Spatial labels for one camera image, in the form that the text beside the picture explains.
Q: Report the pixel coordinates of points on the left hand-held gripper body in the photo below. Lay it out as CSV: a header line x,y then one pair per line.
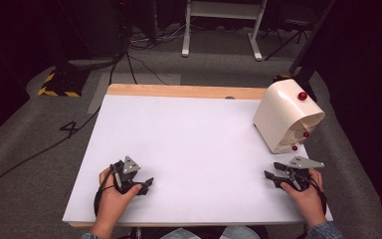
x,y
127,171

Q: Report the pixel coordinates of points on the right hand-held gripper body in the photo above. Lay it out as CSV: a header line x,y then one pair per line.
x,y
297,172

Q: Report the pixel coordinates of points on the person's right hand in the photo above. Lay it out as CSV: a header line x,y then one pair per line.
x,y
306,199

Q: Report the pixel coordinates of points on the person's left hand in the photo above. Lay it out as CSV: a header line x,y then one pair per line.
x,y
114,202

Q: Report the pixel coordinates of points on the cream drawer cabinet, red knobs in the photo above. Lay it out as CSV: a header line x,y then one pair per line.
x,y
283,114

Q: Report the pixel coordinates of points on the white table mat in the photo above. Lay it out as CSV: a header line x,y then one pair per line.
x,y
192,152

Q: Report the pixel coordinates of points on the person's legs in jeans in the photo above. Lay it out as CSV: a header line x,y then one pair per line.
x,y
212,233

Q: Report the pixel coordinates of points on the black yellow striped base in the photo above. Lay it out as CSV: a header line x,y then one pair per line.
x,y
61,84

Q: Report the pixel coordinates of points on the black slanted pole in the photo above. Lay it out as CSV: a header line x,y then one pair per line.
x,y
310,43

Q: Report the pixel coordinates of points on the black tripod stand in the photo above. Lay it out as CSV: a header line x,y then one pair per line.
x,y
286,36

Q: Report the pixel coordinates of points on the dark equipment on stand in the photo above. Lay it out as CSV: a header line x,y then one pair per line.
x,y
93,30

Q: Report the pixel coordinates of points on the white metal stand frame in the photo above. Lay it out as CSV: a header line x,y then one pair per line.
x,y
222,13

